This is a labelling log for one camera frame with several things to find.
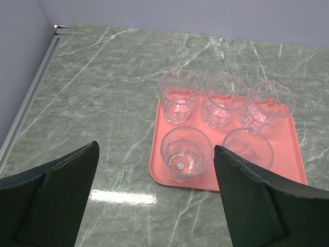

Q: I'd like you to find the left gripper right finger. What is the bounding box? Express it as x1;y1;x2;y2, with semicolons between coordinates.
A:
214;145;328;246

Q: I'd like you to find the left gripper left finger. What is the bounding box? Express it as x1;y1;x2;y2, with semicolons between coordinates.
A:
1;141;100;246

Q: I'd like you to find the clear round glass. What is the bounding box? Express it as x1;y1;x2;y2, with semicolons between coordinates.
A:
239;81;296;132

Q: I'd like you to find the clear faceted glass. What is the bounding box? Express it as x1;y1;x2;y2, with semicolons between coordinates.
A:
158;69;204;124
201;74;250;128

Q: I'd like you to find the pink plastic tray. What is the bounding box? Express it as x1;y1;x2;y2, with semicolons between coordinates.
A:
149;99;307;191

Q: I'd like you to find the aluminium rail left edge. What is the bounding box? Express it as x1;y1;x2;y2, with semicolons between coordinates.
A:
1;25;68;169

